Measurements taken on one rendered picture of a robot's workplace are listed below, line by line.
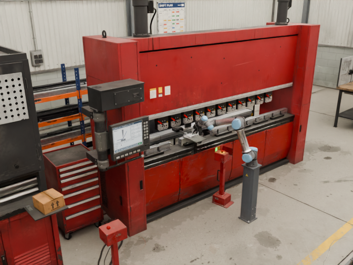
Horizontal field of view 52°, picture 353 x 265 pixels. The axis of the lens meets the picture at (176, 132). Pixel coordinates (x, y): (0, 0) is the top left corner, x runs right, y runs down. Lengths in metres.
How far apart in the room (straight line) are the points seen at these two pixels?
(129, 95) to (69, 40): 4.93
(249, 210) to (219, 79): 1.76
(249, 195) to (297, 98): 2.18
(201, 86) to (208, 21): 6.15
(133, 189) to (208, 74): 1.75
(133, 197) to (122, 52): 1.68
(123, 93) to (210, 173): 2.19
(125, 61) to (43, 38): 4.44
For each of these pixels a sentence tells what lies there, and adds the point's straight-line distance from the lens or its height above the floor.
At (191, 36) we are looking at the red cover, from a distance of 4.49.
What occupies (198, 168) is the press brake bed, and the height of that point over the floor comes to 0.53.
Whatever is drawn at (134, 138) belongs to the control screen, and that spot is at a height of 1.41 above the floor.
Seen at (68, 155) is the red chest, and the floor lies 0.98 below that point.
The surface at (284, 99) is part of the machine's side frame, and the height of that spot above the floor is 1.09.
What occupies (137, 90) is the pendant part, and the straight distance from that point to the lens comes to 3.53.
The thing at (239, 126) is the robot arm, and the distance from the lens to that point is 4.22.
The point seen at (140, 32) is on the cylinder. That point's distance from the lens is 4.19.
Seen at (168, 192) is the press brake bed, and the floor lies 0.34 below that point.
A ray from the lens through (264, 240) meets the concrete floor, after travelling 4.62.
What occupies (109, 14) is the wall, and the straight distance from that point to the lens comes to 8.73.
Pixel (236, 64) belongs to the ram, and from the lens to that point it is 5.12.
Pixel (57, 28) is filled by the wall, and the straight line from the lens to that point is 8.19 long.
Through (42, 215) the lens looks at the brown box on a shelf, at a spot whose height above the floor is 0.99.
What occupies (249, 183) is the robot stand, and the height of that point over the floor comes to 0.56.
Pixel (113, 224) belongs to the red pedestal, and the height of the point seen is 0.80.
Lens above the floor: 2.74
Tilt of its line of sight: 21 degrees down
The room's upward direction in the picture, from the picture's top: straight up
